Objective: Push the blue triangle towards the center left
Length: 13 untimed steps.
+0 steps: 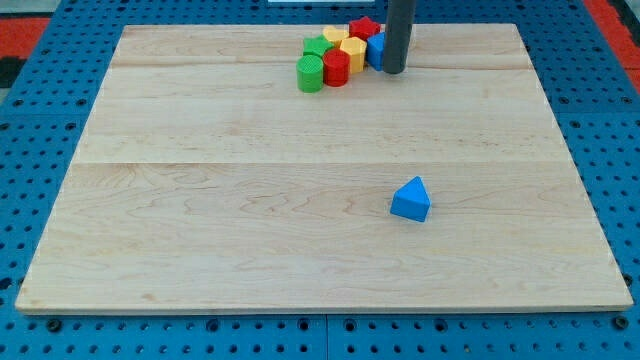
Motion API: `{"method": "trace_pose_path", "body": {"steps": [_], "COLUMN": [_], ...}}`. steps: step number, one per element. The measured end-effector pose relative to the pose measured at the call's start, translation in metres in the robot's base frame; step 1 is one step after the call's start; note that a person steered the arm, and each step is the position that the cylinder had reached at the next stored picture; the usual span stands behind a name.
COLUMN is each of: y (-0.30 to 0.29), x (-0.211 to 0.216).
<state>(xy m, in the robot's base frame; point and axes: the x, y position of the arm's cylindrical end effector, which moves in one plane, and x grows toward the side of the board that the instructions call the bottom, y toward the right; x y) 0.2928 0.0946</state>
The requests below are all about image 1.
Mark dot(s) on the blue triangle block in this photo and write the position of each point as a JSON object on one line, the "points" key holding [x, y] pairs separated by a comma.
{"points": [[411, 201]]}

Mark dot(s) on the green cylinder block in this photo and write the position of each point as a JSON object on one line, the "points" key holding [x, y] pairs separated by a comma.
{"points": [[310, 72]]}

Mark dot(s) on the light wooden board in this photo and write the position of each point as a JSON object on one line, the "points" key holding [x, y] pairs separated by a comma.
{"points": [[206, 183]]}

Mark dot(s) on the red cylinder block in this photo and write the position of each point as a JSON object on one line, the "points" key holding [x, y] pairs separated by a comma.
{"points": [[336, 68]]}

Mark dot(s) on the green star block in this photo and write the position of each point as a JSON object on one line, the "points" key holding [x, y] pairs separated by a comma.
{"points": [[316, 46]]}

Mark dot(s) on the yellow hexagon block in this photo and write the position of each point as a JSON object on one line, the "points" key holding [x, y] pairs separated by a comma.
{"points": [[355, 48]]}

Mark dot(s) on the blue cube block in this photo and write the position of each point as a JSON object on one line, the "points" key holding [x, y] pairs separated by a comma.
{"points": [[375, 51]]}

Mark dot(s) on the yellow heart block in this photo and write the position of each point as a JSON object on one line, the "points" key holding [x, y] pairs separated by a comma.
{"points": [[335, 35]]}

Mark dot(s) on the red star block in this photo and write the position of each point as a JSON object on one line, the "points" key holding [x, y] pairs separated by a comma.
{"points": [[363, 28]]}

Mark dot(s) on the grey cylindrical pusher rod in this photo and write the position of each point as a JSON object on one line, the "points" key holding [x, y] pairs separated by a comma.
{"points": [[399, 25]]}

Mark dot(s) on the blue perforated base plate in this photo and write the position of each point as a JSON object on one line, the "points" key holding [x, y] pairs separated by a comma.
{"points": [[589, 89]]}

